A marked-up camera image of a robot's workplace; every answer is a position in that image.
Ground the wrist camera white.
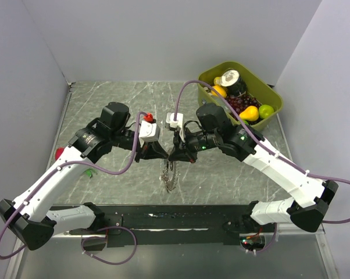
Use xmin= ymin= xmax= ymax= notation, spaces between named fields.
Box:
xmin=138 ymin=113 xmax=160 ymax=147
xmin=165 ymin=113 xmax=185 ymax=142

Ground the dark red grapes bunch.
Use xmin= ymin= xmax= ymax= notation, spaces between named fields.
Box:
xmin=226 ymin=94 xmax=261 ymax=125

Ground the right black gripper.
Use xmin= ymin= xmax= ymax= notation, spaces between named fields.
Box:
xmin=168 ymin=125 xmax=220 ymax=163

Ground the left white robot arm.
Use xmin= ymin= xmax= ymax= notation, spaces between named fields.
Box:
xmin=0 ymin=102 xmax=167 ymax=251

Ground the red dragon fruit toy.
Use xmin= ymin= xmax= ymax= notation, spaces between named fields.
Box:
xmin=55 ymin=147 xmax=65 ymax=160

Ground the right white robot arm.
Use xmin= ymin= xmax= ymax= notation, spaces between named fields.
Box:
xmin=166 ymin=103 xmax=338 ymax=233

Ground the black can with white lid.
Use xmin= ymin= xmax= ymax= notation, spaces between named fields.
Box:
xmin=220 ymin=69 xmax=247 ymax=96

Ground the green lime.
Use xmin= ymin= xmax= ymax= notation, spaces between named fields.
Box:
xmin=258 ymin=105 xmax=275 ymax=119

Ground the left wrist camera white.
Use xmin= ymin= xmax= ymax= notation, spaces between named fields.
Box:
xmin=138 ymin=113 xmax=160 ymax=147

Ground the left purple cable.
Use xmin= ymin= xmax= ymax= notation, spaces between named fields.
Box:
xmin=0 ymin=112 xmax=152 ymax=265

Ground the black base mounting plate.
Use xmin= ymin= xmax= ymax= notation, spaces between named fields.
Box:
xmin=70 ymin=205 xmax=274 ymax=248

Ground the orange fruit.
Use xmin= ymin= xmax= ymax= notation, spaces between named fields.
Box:
xmin=213 ymin=85 xmax=227 ymax=98

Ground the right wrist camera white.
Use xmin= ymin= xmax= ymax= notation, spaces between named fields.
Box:
xmin=165 ymin=113 xmax=185 ymax=142

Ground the large metal keyring with keys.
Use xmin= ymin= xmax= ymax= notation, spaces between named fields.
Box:
xmin=159 ymin=159 xmax=179 ymax=194

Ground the yellow pear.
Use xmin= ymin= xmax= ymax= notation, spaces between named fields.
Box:
xmin=239 ymin=106 xmax=259 ymax=121

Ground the olive green plastic bin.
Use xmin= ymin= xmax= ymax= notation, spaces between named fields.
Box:
xmin=198 ymin=61 xmax=283 ymax=131

